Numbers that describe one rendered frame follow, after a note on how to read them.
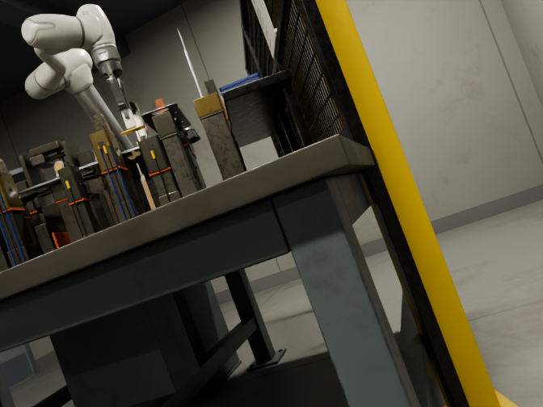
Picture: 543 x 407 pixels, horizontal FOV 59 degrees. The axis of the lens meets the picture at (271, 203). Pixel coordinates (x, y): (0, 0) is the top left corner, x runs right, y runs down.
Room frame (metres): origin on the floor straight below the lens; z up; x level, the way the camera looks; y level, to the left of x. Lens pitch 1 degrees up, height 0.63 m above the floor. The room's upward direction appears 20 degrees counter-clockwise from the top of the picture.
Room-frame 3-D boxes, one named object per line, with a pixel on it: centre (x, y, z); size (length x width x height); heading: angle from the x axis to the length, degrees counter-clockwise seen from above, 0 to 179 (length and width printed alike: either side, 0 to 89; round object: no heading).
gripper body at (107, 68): (1.64, 0.36, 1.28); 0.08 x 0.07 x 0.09; 2
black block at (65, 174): (1.45, 0.55, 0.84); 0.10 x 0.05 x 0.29; 2
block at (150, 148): (1.44, 0.28, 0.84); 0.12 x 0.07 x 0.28; 2
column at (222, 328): (2.32, 0.61, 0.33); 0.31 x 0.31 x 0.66; 73
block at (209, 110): (1.52, 0.08, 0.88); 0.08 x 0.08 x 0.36; 2
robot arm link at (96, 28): (1.63, 0.37, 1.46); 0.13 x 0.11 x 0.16; 135
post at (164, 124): (1.26, 0.19, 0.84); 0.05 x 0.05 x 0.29; 2
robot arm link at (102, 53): (1.64, 0.36, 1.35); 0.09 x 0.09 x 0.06
